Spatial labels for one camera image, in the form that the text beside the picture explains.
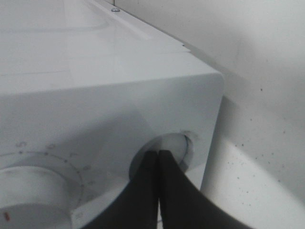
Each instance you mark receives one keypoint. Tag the white microwave oven body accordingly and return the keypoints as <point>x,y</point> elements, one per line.
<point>84,85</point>

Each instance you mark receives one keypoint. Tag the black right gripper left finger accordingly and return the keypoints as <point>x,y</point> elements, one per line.
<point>137,206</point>

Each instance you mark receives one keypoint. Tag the white timer knob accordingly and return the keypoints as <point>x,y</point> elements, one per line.
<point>36,198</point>

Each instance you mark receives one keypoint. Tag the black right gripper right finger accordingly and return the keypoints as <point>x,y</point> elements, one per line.
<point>183,206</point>

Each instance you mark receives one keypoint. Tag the round white door button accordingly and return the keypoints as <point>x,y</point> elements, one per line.
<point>178,144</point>

